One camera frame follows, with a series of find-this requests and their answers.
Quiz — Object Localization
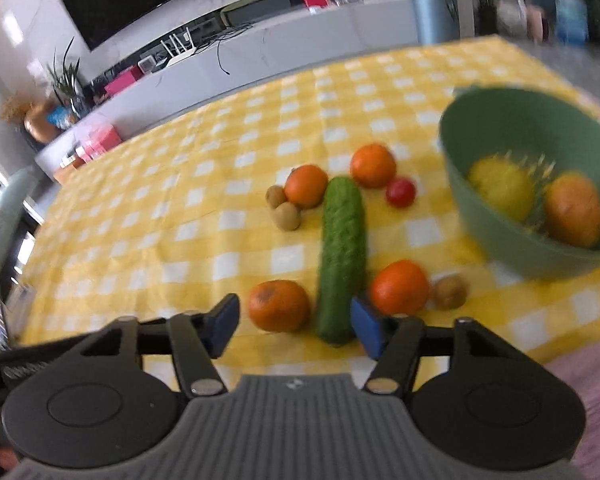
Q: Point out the grey green sofa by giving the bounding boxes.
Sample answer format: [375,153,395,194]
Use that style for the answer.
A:
[0,167,46,281]

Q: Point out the green leafy houseplant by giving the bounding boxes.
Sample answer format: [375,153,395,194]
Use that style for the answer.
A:
[45,37,88,111]

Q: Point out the golden vase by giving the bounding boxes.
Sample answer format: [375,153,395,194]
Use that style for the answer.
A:
[24,100,63,143]

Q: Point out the green cucumber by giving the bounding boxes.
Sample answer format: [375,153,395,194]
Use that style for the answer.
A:
[314,176,368,346]

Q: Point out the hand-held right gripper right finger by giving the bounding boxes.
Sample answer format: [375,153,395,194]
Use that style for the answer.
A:
[351,297,506,396]

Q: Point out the white router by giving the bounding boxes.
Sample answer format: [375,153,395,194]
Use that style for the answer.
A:
[160,30,198,58]

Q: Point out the green bowl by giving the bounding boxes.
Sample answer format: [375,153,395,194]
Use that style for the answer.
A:
[437,85,600,281]

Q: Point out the pink cloth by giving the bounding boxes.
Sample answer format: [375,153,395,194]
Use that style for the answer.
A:
[545,342,600,480]

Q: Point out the blue water bottle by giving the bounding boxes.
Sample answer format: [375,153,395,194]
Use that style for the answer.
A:
[555,0,590,46]

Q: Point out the red tomato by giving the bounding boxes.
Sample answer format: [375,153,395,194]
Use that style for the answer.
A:
[385,176,417,208]

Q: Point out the grey blue trash can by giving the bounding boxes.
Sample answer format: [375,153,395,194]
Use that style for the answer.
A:
[411,0,461,46]

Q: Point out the yellow checkered tablecloth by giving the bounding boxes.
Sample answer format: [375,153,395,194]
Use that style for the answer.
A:
[17,35,600,396]

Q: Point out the yellow lemon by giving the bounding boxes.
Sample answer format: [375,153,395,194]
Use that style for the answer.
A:
[467,157,536,223]

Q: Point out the pink box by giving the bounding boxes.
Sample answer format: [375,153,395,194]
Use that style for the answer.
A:
[105,67,143,96]

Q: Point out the black cables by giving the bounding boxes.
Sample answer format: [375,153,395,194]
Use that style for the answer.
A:
[205,25,261,76]

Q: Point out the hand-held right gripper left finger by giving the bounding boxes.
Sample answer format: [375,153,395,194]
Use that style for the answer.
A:
[75,294,241,398]

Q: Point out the pink pot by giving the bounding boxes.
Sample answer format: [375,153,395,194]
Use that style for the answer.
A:
[527,5,548,43]

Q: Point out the white pot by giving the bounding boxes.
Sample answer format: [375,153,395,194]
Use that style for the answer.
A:
[497,0,528,36]

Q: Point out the large yellowish orange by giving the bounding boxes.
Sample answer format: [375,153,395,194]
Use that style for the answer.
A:
[544,172,600,248]

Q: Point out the grey television cabinet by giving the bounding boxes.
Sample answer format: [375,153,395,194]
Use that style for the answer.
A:
[35,0,421,181]

